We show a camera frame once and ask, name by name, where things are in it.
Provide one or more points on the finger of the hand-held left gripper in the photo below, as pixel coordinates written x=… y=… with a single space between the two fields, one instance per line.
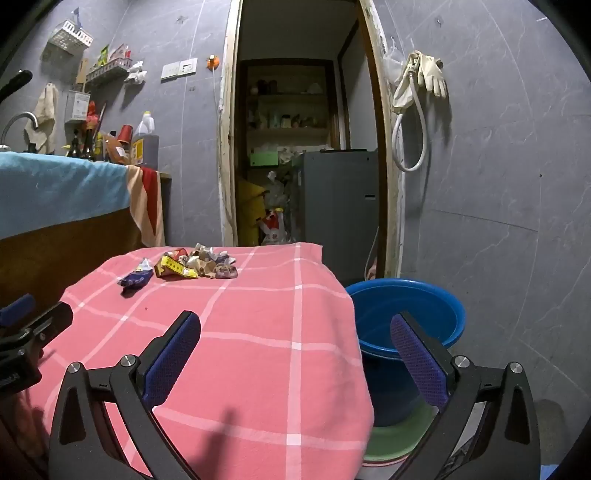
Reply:
x=51 y=323
x=16 y=308

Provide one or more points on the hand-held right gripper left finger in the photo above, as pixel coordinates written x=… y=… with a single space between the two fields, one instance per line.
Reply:
x=171 y=360

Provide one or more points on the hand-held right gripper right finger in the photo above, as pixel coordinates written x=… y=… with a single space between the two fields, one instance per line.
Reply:
x=418 y=360

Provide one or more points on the blue plastic bucket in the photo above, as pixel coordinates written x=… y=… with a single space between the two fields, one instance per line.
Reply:
x=415 y=300

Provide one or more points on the blue snack wrapper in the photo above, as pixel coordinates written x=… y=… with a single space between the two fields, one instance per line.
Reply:
x=136 y=278

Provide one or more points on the yellow snack wrapper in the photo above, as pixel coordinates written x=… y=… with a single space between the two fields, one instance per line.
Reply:
x=173 y=268

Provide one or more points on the purple candy wrapper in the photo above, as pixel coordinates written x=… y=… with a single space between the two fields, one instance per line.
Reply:
x=226 y=272

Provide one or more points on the silver brown wrapper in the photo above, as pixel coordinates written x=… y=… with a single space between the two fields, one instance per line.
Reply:
x=205 y=251

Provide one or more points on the brown cabinet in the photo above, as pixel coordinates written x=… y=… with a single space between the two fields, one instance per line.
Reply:
x=55 y=258

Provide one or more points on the green plastic basin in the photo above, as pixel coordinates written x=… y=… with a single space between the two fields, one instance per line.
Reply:
x=392 y=438

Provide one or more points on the pink checked blanket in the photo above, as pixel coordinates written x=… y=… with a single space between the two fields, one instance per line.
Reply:
x=254 y=346

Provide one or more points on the light blue towel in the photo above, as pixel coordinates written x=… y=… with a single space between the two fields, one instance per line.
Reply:
x=55 y=189

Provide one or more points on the orange red striped towel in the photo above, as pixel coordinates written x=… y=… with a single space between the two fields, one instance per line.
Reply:
x=147 y=207

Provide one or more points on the red white bag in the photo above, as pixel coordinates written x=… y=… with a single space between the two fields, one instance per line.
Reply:
x=272 y=228

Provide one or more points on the yellow bag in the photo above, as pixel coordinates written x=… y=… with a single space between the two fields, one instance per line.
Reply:
x=249 y=207

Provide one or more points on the dark sauce bottles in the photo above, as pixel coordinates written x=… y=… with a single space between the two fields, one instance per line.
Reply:
x=85 y=147

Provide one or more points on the grey washing machine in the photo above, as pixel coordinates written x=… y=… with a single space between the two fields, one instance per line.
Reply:
x=337 y=203

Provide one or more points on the orange seasoning packet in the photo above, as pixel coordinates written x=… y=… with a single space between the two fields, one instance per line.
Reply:
x=114 y=148

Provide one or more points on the metal faucet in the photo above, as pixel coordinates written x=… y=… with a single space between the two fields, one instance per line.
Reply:
x=23 y=116

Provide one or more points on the large cooking oil bottle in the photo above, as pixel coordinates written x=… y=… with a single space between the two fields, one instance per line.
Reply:
x=145 y=147

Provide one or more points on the beige rag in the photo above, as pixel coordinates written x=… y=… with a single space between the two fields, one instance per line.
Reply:
x=46 y=110

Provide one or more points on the clear plastic bags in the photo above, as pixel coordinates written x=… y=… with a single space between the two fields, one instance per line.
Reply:
x=279 y=189

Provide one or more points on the red paper cup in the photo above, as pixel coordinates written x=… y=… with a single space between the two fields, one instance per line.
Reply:
x=124 y=134

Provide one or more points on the red kitchen brush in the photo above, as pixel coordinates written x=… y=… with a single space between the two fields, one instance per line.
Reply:
x=93 y=115

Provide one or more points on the metal grater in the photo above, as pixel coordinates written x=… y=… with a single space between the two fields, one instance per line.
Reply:
x=76 y=106

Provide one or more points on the green box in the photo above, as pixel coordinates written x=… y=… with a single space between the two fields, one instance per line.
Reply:
x=264 y=159

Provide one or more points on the black bar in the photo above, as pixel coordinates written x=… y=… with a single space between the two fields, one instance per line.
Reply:
x=16 y=81

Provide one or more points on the wooden spatula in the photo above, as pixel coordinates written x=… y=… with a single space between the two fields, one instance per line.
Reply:
x=82 y=71

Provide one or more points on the wooden shelf unit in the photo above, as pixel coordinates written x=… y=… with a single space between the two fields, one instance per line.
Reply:
x=286 y=131

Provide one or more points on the white crumpled plastic bag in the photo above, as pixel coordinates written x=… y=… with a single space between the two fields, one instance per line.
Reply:
x=136 y=72

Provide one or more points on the cream rubber glove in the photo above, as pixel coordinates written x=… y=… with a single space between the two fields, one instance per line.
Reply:
x=431 y=76
x=401 y=94

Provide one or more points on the wooden door frame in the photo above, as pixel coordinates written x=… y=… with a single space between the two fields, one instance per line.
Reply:
x=226 y=138

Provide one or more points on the white wall rack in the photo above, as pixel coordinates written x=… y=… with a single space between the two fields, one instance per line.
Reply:
x=106 y=71

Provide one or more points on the white wall basket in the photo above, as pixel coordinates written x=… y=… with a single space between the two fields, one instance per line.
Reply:
x=69 y=39

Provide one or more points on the white light switch plate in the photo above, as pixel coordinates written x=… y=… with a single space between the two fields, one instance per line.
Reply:
x=170 y=71

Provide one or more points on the white wall socket plate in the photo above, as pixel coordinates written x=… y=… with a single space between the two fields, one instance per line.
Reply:
x=188 y=66

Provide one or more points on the clear wall plastic bag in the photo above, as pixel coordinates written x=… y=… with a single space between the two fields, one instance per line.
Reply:
x=395 y=60

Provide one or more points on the orange wall hook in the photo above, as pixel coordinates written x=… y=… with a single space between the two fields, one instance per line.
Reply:
x=212 y=62

